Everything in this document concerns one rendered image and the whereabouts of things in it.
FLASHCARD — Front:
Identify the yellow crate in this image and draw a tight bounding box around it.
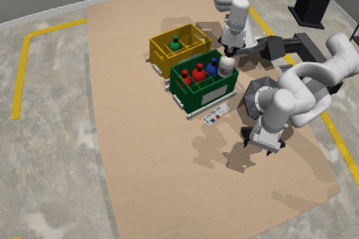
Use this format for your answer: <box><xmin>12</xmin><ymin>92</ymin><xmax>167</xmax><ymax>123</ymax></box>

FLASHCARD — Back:
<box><xmin>149</xmin><ymin>24</ymin><xmax>212</xmax><ymax>79</ymax></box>

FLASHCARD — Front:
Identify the red bottle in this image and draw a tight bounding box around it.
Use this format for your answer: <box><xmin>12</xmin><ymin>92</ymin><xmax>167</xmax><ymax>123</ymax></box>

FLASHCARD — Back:
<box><xmin>177</xmin><ymin>70</ymin><xmax>192</xmax><ymax>89</ymax></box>
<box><xmin>191</xmin><ymin>63</ymin><xmax>206</xmax><ymax>83</ymax></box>

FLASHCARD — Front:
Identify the white paper pick list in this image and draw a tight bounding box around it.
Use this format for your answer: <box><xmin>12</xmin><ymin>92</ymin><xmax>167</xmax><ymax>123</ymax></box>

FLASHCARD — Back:
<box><xmin>201</xmin><ymin>103</ymin><xmax>231</xmax><ymax>126</ymax></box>

